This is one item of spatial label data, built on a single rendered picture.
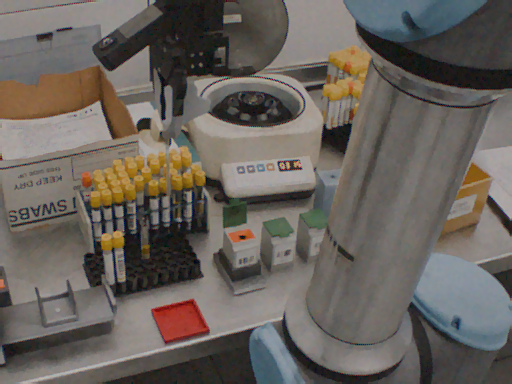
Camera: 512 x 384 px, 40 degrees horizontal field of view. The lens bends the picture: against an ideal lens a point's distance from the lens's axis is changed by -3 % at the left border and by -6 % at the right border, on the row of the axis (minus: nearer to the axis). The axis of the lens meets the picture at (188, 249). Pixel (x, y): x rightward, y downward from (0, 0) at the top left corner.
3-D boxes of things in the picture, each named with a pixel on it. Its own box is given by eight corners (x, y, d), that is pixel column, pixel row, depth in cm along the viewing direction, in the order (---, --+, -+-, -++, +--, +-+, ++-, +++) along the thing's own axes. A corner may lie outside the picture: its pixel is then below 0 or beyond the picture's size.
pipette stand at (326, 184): (321, 238, 120) (328, 190, 114) (308, 213, 125) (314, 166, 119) (374, 231, 122) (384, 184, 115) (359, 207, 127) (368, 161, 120)
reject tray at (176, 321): (165, 344, 102) (165, 340, 102) (151, 312, 107) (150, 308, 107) (209, 332, 104) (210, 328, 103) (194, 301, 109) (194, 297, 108)
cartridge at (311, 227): (307, 262, 115) (311, 230, 111) (294, 244, 119) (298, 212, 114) (328, 257, 116) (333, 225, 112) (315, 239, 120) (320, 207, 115)
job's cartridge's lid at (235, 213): (223, 203, 107) (221, 201, 108) (223, 229, 110) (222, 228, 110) (247, 197, 108) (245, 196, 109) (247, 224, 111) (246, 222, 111)
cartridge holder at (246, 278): (233, 295, 110) (235, 278, 107) (212, 259, 116) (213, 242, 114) (266, 287, 111) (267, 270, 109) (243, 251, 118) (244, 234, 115)
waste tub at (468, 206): (423, 243, 119) (436, 196, 113) (379, 200, 129) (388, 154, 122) (480, 223, 123) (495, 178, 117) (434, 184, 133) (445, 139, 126)
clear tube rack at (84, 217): (91, 259, 116) (87, 224, 111) (78, 223, 123) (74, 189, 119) (210, 232, 121) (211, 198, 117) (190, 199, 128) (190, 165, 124)
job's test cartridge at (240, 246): (233, 279, 110) (234, 247, 106) (221, 259, 114) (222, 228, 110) (257, 272, 112) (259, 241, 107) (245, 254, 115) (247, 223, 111)
